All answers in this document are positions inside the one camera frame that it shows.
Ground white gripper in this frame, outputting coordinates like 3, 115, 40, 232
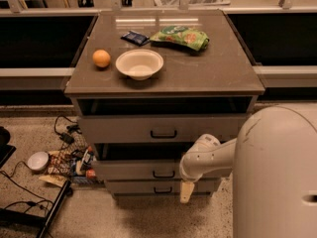
179, 152, 203, 203

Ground grey drawer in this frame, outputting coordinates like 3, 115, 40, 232
78, 114, 248, 144
92, 142, 192, 181
105, 178, 220, 196

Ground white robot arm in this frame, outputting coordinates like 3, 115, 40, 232
179, 103, 317, 238

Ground grey bottom drawer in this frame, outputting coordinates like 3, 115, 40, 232
105, 178, 220, 196

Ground grey top drawer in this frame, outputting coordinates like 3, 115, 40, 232
78, 114, 248, 144

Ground grey drawer cabinet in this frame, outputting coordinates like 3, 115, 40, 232
63, 9, 265, 200

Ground pile of snack packages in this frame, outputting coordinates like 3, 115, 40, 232
40, 146, 100, 187

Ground white paper bowl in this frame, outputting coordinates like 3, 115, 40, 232
116, 49, 164, 80

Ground small white bowl on floor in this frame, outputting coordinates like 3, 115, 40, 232
27, 152, 49, 172

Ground green chip bag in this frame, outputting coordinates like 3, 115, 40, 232
150, 26, 209, 52

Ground orange fruit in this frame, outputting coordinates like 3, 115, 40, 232
92, 50, 111, 67

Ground dark blue snack packet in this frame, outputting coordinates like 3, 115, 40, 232
121, 31, 150, 47

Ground black stand base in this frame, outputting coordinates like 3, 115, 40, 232
0, 180, 72, 238

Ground black power adapter cable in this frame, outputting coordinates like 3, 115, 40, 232
53, 115, 83, 146

